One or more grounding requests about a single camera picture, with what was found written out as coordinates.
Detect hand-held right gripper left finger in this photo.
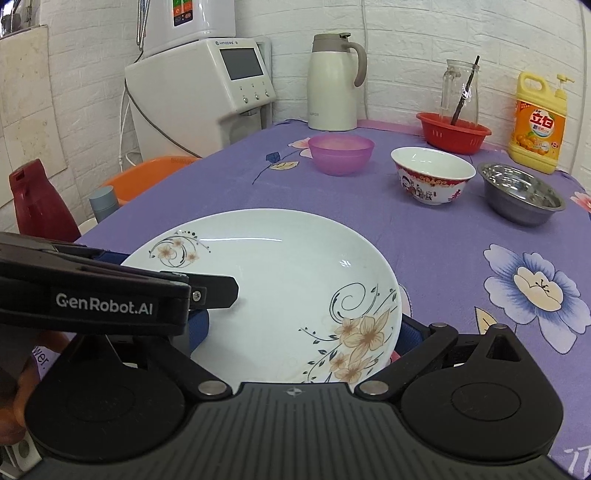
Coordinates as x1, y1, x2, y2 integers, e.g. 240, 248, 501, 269
104, 309, 234, 398

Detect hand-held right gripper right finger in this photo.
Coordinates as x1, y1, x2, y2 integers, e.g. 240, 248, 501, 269
353, 316, 525, 398

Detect white floral plate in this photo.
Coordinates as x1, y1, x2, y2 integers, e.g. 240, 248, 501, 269
121, 209, 403, 385

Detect person's left hand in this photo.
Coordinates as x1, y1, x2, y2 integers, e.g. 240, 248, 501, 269
0, 364, 35, 446

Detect grey-blue cup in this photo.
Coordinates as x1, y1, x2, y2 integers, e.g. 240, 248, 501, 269
89, 185, 116, 222

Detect purple floral tablecloth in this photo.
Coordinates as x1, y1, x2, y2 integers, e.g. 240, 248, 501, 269
76, 119, 591, 480

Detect dark red thermos jug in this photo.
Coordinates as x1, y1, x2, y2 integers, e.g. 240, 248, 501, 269
8, 159, 81, 243

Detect orange plastic basin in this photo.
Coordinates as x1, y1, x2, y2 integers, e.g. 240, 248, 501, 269
99, 156, 201, 206

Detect white ceramic bowl red print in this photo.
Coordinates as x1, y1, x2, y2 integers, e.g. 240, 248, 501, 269
391, 147, 476, 207

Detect stainless steel bowl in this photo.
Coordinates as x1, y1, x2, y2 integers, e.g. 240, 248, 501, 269
477, 162, 567, 227

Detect white water dispenser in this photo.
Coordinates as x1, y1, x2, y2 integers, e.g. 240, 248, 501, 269
124, 38, 278, 160

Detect purple plastic bowl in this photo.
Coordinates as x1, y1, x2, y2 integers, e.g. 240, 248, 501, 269
308, 135, 375, 176

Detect red plastic colander basket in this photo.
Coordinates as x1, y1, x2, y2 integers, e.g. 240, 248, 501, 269
416, 112, 492, 155

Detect beige thermal carafe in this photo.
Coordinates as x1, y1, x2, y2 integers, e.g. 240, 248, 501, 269
307, 33, 368, 132

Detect clear glass jar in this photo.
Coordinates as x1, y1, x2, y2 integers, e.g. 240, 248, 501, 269
440, 59, 481, 126

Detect yellow dish soap bottle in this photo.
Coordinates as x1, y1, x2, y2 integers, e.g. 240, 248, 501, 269
509, 71, 574, 175

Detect dark stirring stick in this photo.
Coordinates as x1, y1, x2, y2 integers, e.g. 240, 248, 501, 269
450, 56, 481, 126

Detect white power cable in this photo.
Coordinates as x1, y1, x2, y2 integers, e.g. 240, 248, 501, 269
118, 76, 140, 168

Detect white wall water purifier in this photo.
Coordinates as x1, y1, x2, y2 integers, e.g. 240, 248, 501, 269
139, 0, 237, 60

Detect white wall pipe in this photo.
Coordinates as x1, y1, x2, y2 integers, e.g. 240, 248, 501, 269
362, 0, 371, 121

